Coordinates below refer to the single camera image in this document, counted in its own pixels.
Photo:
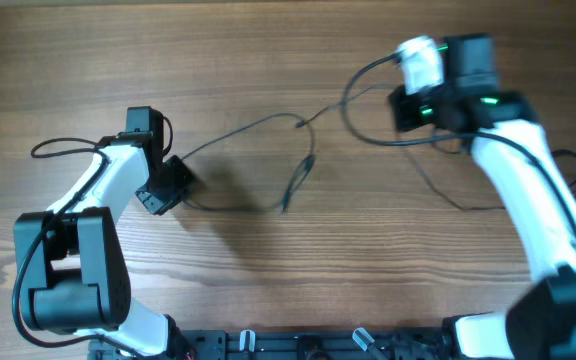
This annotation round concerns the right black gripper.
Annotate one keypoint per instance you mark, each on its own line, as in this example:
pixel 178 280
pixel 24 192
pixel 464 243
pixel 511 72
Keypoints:
pixel 398 100

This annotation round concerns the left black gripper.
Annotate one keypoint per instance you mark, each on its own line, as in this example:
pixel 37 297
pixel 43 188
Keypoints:
pixel 158 206

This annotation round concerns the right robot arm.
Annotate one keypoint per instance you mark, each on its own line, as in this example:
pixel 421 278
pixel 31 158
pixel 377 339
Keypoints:
pixel 455 87

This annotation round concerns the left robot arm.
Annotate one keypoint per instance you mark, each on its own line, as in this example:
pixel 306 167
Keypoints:
pixel 72 283

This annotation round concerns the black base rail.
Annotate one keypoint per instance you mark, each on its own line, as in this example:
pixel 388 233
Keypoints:
pixel 398 344

